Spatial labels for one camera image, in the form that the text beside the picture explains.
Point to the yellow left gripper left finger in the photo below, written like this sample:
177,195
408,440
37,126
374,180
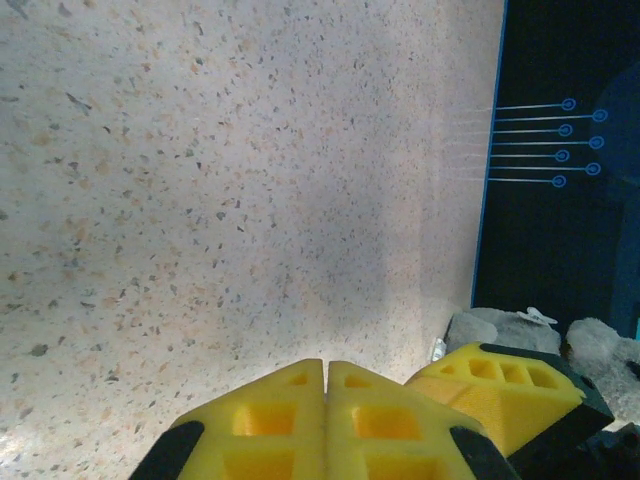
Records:
260,430

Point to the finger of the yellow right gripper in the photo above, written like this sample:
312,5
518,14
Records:
480,405

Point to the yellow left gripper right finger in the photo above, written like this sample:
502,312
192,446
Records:
390,435

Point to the grey plush dog toy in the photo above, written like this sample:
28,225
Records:
500,330

